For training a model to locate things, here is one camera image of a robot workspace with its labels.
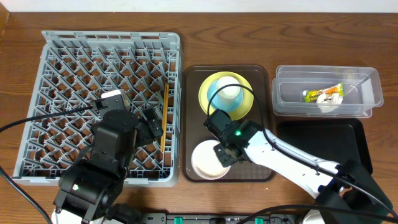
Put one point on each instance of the yellow plate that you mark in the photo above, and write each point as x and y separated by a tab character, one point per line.
247	101

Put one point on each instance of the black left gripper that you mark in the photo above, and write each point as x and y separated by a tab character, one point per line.
143	135

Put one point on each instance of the grey plastic dishwasher rack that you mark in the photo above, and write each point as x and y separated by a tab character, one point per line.
75	68

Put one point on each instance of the clear plastic bin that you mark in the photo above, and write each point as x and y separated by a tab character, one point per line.
361	86

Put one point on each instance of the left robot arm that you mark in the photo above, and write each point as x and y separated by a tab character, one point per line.
89	187

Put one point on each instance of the black plastic tray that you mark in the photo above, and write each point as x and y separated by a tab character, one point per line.
336	140

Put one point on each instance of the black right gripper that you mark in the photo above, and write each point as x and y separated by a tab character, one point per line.
226	162

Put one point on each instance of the white paper bowl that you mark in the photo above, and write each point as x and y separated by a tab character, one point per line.
205	162

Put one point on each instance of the light blue bowl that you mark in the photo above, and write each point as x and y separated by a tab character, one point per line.
227	105

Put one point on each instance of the cream white cup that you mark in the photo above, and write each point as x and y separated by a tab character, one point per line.
227	91

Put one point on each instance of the yellow green snack wrapper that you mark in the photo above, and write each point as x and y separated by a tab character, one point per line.
310	96

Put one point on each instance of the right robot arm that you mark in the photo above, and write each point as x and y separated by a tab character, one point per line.
343	193

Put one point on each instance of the dark brown serving tray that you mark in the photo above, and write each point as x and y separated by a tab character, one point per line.
193	131

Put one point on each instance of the white paper tissue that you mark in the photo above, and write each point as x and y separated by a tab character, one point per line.
328	103

